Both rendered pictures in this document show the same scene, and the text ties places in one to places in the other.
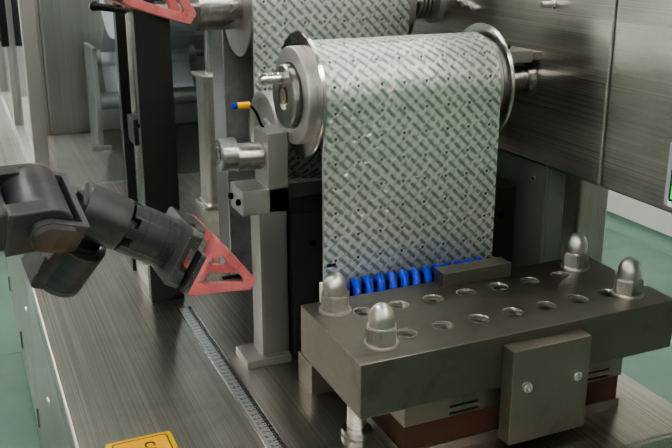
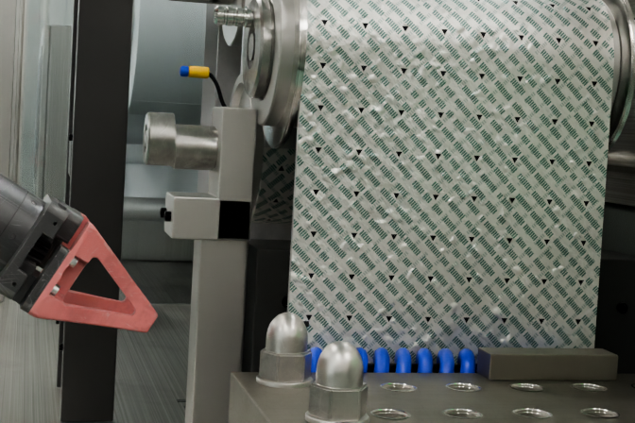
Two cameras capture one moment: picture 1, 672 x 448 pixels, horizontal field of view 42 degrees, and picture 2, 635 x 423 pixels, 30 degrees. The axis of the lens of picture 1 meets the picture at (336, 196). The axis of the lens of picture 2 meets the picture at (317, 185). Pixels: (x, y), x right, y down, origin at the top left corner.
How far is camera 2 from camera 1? 0.32 m
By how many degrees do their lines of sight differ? 17
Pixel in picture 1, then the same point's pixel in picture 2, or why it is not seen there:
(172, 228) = (25, 206)
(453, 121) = (527, 109)
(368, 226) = (370, 265)
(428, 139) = (483, 132)
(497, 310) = (572, 409)
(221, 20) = not seen: outside the picture
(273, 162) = (230, 155)
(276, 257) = (225, 319)
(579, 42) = not seen: outside the picture
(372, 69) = (391, 5)
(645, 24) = not seen: outside the picture
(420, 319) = (425, 404)
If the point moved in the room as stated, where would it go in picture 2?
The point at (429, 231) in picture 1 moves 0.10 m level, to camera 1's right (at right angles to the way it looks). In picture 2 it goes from (479, 294) to (621, 304)
